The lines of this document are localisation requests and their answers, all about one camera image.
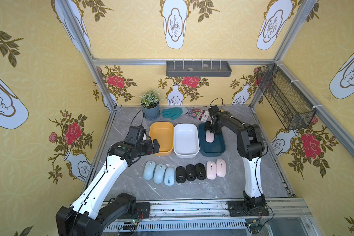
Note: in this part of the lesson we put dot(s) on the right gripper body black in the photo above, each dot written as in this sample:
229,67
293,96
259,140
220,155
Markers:
211,125

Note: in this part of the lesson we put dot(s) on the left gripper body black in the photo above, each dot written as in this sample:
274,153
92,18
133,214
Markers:
153,146

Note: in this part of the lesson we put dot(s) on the pink mouse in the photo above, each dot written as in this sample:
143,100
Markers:
210,137
220,168
211,170

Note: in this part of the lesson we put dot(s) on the light blue mouse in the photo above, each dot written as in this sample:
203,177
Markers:
159,173
169,177
149,170

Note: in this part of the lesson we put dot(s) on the black mouse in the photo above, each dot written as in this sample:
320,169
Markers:
180,174
190,172
201,172

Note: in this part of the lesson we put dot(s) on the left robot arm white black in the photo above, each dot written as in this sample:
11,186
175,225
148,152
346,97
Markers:
106,185

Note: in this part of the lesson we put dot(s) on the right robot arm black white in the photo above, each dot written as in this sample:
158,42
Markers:
250,146

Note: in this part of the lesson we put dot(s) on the dark teal storage box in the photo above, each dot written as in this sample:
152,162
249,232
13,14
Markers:
214,149

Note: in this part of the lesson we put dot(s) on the yellow storage box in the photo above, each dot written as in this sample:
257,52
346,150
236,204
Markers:
163,132

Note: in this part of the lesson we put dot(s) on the white storage box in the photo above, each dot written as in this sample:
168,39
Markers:
186,140

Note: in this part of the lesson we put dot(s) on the flower seed packet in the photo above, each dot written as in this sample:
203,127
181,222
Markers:
198,114

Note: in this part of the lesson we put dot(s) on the potted green plant grey pot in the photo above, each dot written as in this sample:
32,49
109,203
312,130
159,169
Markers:
150,101

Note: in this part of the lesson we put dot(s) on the teal garden glove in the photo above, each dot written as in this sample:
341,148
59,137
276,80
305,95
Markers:
172,113

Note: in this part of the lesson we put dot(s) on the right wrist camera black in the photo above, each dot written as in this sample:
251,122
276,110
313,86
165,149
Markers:
214,111

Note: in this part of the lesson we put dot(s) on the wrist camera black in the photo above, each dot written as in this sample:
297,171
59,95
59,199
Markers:
214,111
135,135

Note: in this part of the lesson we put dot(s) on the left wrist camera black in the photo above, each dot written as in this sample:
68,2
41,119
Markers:
135,135

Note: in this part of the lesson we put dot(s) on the grey wall shelf tray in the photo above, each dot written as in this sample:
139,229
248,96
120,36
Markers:
198,68

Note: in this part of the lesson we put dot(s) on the black wire mesh basket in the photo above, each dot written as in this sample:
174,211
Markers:
289,103

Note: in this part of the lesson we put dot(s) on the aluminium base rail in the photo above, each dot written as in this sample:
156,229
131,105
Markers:
126,214

